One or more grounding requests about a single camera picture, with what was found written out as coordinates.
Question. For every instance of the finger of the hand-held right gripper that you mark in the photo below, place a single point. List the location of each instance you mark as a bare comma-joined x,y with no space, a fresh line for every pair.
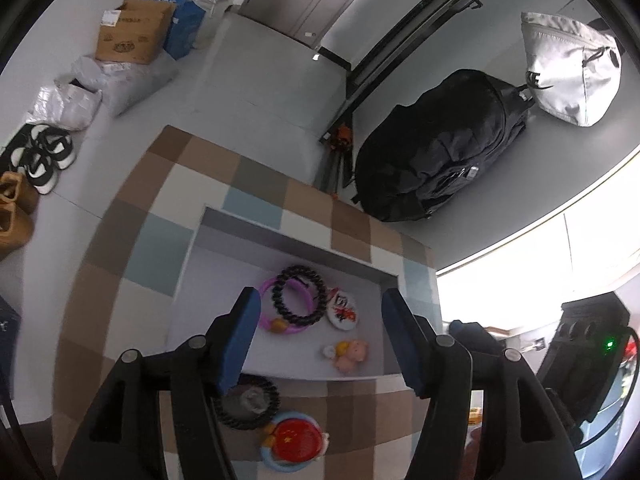
475,335

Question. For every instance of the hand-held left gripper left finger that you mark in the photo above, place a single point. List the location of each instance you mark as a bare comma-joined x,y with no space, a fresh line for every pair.
240,340

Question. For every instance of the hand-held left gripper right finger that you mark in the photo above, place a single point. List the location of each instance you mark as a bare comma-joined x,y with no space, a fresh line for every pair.
405,340

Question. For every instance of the grey cardboard box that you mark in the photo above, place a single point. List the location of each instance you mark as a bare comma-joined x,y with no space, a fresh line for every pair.
295,355

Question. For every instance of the pink pig figurine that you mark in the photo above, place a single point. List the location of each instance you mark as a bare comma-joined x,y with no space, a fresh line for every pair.
350,355

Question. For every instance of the round white pin badge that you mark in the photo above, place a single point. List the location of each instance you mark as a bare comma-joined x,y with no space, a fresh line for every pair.
342,310

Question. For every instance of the red round toy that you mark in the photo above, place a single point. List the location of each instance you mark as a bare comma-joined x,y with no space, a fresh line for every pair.
295,442

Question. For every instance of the checkered tablecloth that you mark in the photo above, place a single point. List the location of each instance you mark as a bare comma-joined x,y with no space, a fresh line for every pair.
150,260

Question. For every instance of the black backpack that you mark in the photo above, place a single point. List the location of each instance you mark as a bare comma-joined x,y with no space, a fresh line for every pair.
440,145

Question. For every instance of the orange and black tripod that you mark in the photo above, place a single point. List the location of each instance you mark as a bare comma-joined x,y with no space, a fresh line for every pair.
340,145

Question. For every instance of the dark blue bag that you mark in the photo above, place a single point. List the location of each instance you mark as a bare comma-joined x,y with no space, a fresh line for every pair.
7,332

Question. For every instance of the brown shoe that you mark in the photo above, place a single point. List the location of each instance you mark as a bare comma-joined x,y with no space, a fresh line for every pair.
17,189
12,227

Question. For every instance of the black and white sneaker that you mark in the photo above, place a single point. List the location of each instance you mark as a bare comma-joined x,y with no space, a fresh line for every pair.
52,144
37,172

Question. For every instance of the white hanging bag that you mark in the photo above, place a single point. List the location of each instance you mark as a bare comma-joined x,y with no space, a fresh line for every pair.
565,70

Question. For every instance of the white plastic bag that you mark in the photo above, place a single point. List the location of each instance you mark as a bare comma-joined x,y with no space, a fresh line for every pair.
65,107
125,80

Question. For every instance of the black coat rack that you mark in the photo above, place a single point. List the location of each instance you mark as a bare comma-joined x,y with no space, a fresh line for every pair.
400,30

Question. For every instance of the blue shopping bag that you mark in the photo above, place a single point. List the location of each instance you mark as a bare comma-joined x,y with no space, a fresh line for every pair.
182,25

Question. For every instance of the brown cardboard box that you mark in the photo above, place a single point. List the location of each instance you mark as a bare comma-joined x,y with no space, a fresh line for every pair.
132,32

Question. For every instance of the grey door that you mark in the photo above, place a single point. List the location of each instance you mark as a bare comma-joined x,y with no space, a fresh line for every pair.
310,0

